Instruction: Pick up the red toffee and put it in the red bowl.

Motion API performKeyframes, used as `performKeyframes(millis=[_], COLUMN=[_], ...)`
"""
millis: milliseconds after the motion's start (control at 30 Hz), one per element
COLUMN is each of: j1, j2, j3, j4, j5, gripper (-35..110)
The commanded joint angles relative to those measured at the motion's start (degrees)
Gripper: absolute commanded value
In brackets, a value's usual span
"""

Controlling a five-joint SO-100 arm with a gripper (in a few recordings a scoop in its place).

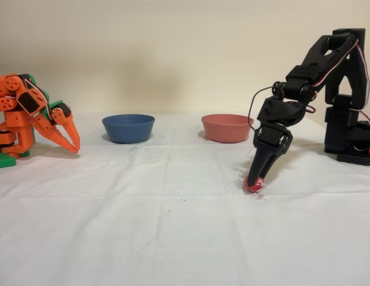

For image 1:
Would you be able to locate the red candy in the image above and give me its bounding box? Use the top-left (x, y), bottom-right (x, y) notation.
top-left (235, 175), bottom-right (268, 201)

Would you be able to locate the red bowl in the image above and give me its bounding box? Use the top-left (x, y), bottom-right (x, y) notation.
top-left (201, 114), bottom-right (254, 144)

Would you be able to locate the blue bowl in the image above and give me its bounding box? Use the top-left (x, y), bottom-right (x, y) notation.
top-left (101, 114), bottom-right (156, 144)

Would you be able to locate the white tablecloth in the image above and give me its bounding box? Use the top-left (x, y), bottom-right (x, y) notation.
top-left (0, 111), bottom-right (370, 286)

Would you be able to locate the red white black servo cable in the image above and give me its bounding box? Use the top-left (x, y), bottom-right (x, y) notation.
top-left (305, 38), bottom-right (370, 150)
top-left (248, 86), bottom-right (276, 132)

